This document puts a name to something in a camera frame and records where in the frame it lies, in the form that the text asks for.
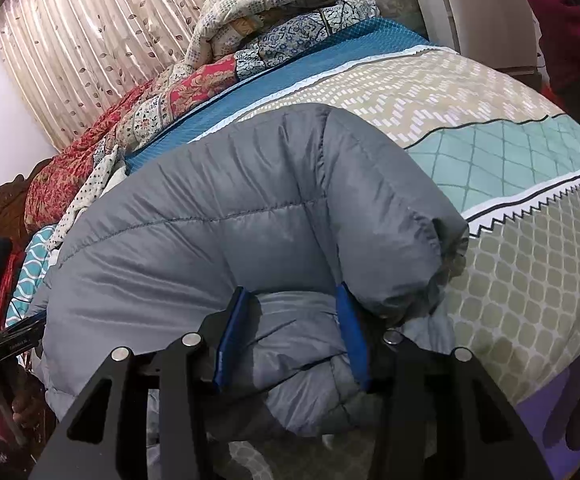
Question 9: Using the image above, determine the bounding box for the patterned bed sheet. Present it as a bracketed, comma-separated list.
[120, 15, 580, 480]

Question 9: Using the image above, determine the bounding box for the grey puffer jacket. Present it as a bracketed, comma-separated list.
[32, 102, 470, 461]

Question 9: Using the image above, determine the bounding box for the purple cloth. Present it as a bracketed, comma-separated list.
[514, 345, 580, 480]

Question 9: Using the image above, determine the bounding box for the person's left hand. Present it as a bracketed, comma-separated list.
[5, 375, 46, 446]

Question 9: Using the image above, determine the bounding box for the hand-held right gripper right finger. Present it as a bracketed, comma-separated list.
[334, 281, 553, 480]

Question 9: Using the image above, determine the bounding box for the white polka dot blanket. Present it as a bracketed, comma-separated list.
[47, 145, 128, 251]

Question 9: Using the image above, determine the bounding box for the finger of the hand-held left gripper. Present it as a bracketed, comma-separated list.
[0, 310, 50, 341]

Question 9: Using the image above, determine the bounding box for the beige leaf print curtain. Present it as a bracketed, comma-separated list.
[0, 0, 261, 153]

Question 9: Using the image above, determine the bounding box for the red floral quilt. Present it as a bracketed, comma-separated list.
[22, 0, 381, 233]

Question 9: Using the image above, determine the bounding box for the white wardrobe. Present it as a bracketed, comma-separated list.
[405, 0, 545, 76]

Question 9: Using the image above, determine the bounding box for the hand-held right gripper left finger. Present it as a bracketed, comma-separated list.
[30, 286, 258, 480]

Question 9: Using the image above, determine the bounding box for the teal wave pattern pillow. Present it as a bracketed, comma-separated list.
[5, 225, 58, 331]

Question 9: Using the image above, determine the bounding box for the clear plastic storage box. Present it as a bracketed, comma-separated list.
[352, 0, 431, 41]

